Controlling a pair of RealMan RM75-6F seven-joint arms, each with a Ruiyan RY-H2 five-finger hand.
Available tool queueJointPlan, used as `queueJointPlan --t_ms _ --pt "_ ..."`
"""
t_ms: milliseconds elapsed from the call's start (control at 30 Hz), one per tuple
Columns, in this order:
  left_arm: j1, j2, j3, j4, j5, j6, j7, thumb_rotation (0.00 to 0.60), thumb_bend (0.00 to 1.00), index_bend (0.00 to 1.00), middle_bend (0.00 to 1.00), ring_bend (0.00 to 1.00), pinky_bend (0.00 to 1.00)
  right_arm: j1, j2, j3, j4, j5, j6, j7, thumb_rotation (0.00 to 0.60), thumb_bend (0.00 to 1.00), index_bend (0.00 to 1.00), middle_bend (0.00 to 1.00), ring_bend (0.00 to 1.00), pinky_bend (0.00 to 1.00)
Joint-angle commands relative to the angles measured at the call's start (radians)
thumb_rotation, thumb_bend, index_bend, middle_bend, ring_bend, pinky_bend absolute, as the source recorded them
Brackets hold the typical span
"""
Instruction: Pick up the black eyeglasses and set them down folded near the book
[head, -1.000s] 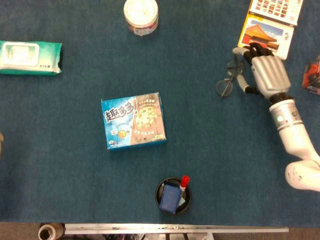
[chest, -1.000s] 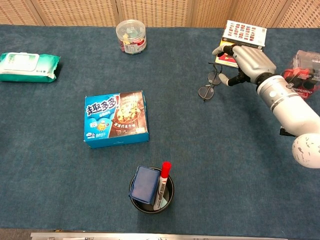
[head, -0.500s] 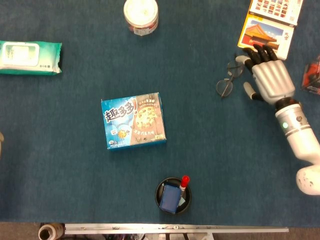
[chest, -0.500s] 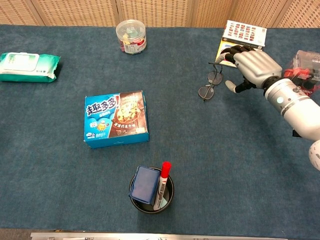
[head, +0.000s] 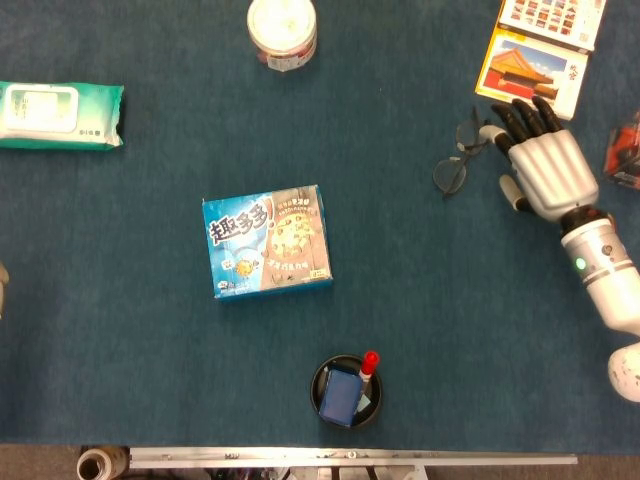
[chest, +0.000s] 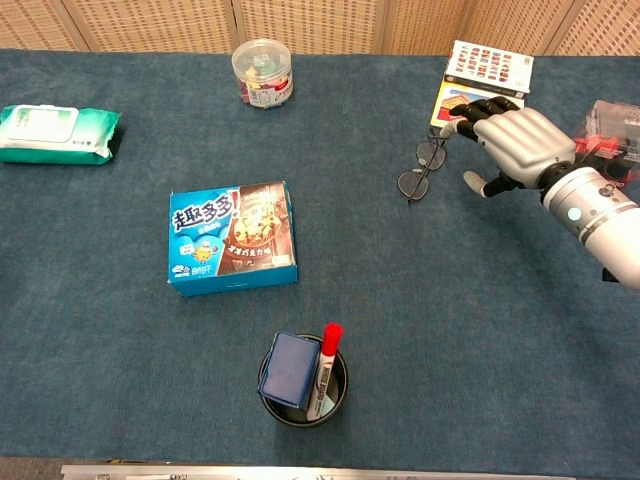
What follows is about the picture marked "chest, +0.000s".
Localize aluminium rail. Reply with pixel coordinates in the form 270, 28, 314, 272
60, 463, 576, 480

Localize clear jar with white lid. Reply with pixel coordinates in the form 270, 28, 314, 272
230, 38, 295, 109

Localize green wet wipes pack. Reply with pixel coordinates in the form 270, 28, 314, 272
0, 103, 122, 166

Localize black-framed eyeglasses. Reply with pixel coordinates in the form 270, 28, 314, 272
397, 127, 451, 204

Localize red black packaged box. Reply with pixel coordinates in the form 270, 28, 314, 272
572, 99, 640, 189

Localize woven rattan folding screen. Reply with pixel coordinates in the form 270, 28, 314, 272
0, 0, 640, 57

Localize white box with photo grid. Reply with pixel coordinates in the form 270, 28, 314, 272
443, 39, 535, 99

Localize black round pen cup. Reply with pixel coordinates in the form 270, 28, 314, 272
257, 333, 350, 429

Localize blue cookie box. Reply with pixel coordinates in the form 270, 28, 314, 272
167, 180, 299, 299

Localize blue whiteboard eraser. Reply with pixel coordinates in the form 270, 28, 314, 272
256, 330, 322, 411

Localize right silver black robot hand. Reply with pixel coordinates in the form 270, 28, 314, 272
439, 95, 577, 200

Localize yellow palace picture book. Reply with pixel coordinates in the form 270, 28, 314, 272
429, 79, 526, 132

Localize red cap marker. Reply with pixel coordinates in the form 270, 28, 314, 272
305, 322, 345, 422

